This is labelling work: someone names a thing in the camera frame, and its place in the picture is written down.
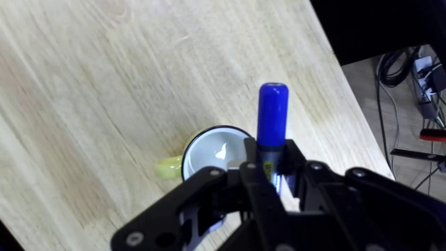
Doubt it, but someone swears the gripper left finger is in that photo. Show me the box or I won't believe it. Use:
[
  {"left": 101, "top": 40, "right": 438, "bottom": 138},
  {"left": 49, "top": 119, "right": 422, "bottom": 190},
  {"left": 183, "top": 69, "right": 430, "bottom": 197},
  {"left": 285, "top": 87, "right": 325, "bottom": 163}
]
[{"left": 111, "top": 137, "right": 290, "bottom": 251}]

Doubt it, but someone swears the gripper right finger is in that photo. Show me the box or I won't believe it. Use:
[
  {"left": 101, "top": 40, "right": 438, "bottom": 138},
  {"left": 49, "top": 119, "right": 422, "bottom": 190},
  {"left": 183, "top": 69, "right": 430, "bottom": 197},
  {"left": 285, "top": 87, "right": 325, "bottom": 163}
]
[{"left": 283, "top": 139, "right": 446, "bottom": 251}]

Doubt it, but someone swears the blue marker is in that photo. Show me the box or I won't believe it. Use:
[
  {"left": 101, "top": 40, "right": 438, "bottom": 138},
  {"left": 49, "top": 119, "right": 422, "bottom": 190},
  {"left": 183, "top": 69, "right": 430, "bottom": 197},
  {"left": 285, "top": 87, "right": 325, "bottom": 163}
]
[{"left": 257, "top": 82, "right": 290, "bottom": 196}]

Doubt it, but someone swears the yellow mug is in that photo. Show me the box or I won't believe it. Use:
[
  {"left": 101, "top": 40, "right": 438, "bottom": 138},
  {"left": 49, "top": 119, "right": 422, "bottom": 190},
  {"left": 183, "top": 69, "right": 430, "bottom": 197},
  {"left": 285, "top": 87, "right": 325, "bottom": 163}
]
[{"left": 154, "top": 125, "right": 254, "bottom": 183}]

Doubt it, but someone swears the stand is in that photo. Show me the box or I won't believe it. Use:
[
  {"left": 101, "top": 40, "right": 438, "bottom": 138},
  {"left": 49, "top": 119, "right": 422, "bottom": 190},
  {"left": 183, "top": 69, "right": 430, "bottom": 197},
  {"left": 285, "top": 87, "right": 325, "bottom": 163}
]
[{"left": 390, "top": 148, "right": 446, "bottom": 163}]

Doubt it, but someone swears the red and black tool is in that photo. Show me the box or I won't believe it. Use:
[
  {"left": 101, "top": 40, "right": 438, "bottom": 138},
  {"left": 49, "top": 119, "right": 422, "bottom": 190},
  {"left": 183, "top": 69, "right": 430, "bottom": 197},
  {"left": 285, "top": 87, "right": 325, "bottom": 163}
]
[{"left": 420, "top": 128, "right": 446, "bottom": 142}]

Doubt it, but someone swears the white power strip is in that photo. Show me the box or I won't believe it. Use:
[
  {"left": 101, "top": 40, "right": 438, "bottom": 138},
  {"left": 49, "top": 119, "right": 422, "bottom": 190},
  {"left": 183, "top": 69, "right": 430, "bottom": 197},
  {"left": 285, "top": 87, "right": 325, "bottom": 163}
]
[{"left": 413, "top": 56, "right": 440, "bottom": 120}]

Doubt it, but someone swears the coil of black cable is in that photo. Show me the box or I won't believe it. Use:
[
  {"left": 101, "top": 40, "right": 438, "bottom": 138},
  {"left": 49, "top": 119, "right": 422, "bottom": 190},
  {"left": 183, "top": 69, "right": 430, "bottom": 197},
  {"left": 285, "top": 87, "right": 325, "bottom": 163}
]
[{"left": 376, "top": 48, "right": 420, "bottom": 88}]

